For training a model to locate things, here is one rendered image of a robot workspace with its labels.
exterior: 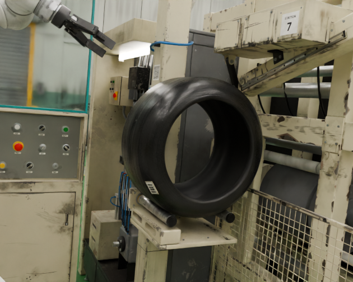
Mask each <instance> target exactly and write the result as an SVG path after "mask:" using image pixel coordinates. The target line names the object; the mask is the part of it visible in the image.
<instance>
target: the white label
mask: <svg viewBox="0 0 353 282"><path fill-rule="evenodd" d="M145 183H146V185H147V187H148V188H149V190H150V192H151V194H159V193H158V192H157V189H156V187H155V186H154V184H153V182H152V181H145Z"/></svg>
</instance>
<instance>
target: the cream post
mask: <svg viewBox="0 0 353 282"><path fill-rule="evenodd" d="M191 8H192V0H159V4H158V11H157V24H156V36H155V41H166V42H171V43H185V44H187V43H188V38H189V26H190V20H191ZM187 49H188V46H177V45H167V44H160V47H155V49H154V62H153V69H152V81H151V87H153V86H155V85H156V84H158V83H160V82H163V81H165V80H168V79H172V78H178V77H185V68H186V61H187ZM159 64H160V72H159V80H154V81H153V76H154V65H159ZM180 120H181V114H180V115H179V117H178V118H177V119H176V120H175V122H174V124H173V126H172V127H171V129H170V131H169V134H168V137H167V140H166V144H165V165H166V170H167V172H168V175H169V177H170V179H171V181H172V183H173V184H174V183H175V173H176V166H177V155H178V143H179V132H180ZM167 261H168V250H159V249H158V248H157V247H156V246H155V245H154V244H153V243H152V242H151V241H150V240H149V239H148V238H147V237H146V236H145V235H144V234H143V233H142V232H141V231H140V230H138V242H137V255H136V268H135V275H134V282H165V279H166V267H167Z"/></svg>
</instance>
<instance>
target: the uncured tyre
mask: <svg viewBox="0 0 353 282"><path fill-rule="evenodd" d="M196 103H197V104H199V105H200V106H201V107H202V108H203V109H204V110H205V112H206V113H207V114H208V116H209V117H210V119H211V122H212V125H213V130H214V137H215V139H214V146H213V151H212V154H211V156H210V159H209V161H208V162H207V164H206V165H205V167H204V168H203V170H202V171H201V172H200V173H198V174H197V175H196V176H194V177H193V178H191V179H189V180H187V181H184V182H180V183H175V184H173V183H172V181H171V179H170V177H169V175H168V172H167V170H166V165H165V144H166V140H167V137H168V134H169V131H170V129H171V127H172V126H173V124H174V122H175V120H176V119H177V118H178V117H179V115H180V114H181V113H182V112H183V111H184V110H186V109H187V108H189V107H190V106H192V105H194V104H196ZM262 147H263V137H262V128H261V124H260V121H259V117H258V115H257V112H256V110H255V108H254V107H253V105H252V103H251V102H250V100H249V99H248V98H247V97H246V95H245V94H243V93H242V91H240V90H239V89H238V88H236V87H235V86H233V85H231V84H229V83H227V82H225V81H223V80H221V79H218V78H214V77H208V76H196V77H178V78H172V79H168V80H165V81H163V82H160V83H158V84H156V85H155V86H153V87H151V88H150V89H149V90H148V91H146V92H145V93H144V94H143V95H142V96H141V97H140V98H139V99H138V101H137V102H136V103H135V104H134V106H133V107H132V109H131V111H130V112H129V114H128V116H127V119H126V121H125V124H124V128H123V132H122V157H123V163H124V166H125V169H126V171H127V174H128V176H129V178H130V180H131V181H132V183H133V184H134V185H135V187H136V188H137V189H138V190H139V191H140V192H141V193H142V194H143V195H144V196H145V197H147V198H148V199H150V200H151V201H153V202H154V203H155V204H157V205H158V206H159V207H161V208H162V209H164V210H166V211H167V212H170V213H172V214H174V215H178V216H180V217H187V218H204V217H209V216H212V215H215V214H218V213H220V212H222V211H224V210H226V209H227V208H229V207H231V206H232V205H233V204H235V203H236V202H237V201H238V200H239V199H240V198H241V197H242V196H243V195H244V193H245V192H246V191H247V189H248V188H249V187H250V185H251V183H252V182H253V180H254V178H255V176H256V173H257V171H258V167H259V164H260V161H261V156H262ZM145 181H152V182H153V184H154V186H155V187H156V189H157V192H158V193H159V194H151V192H150V190H149V188H148V187H147V185H146V183H145Z"/></svg>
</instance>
